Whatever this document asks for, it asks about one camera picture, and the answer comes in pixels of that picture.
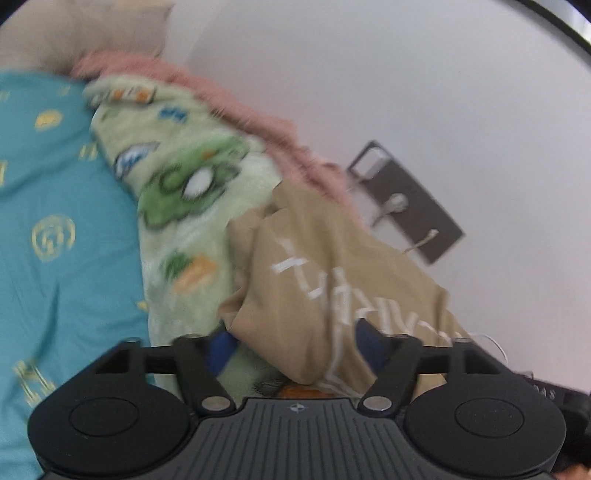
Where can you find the grey pillow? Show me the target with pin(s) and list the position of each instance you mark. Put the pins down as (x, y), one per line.
(69, 32)

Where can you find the green cartoon fleece blanket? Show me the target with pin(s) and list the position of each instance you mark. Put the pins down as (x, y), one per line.
(194, 221)

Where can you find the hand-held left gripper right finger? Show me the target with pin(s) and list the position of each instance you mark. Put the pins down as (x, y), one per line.
(369, 344)

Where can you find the tan printed T-shirt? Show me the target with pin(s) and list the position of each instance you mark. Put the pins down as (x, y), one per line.
(323, 277)

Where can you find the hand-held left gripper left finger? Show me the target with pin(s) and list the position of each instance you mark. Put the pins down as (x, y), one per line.
(220, 353)

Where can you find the grey wall socket panel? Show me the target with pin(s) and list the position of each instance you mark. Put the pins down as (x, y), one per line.
(415, 221)

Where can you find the teal smiley bed sheet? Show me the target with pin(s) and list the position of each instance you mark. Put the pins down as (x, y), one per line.
(69, 286)

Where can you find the pink fluffy blanket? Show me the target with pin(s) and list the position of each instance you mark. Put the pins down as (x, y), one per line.
(258, 120)

